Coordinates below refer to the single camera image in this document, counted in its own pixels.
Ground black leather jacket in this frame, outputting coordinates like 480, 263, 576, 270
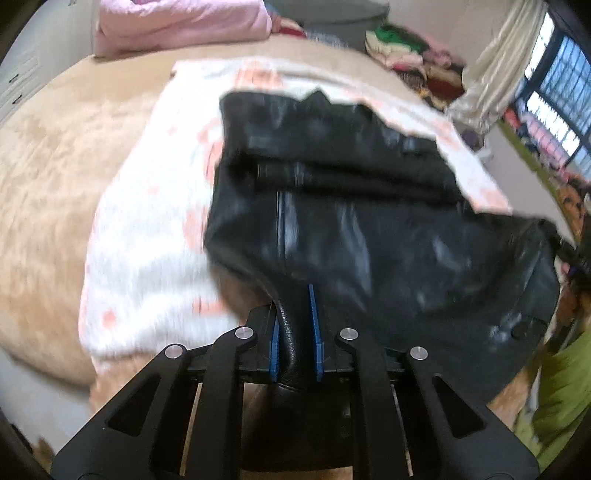
202, 88, 578, 471

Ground pile of folded clothes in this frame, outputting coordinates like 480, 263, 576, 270
365, 23, 465, 112

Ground red and teal clothes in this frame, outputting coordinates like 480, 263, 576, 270
266, 3, 307, 38

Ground white and pink plaid blanket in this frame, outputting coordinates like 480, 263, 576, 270
78, 56, 511, 361

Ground beige plush bed cover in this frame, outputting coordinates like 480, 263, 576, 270
0, 34, 417, 462

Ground cream satin curtain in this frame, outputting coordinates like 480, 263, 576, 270
447, 1, 548, 134

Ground grey headboard cushion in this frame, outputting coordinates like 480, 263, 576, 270
264, 0, 390, 52

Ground pink puffy quilted coat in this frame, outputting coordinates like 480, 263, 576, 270
94, 1, 273, 58

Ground white glossy wardrobe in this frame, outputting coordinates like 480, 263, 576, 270
1, 1, 98, 121

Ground window with dark frame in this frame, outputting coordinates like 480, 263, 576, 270
516, 12, 590, 180

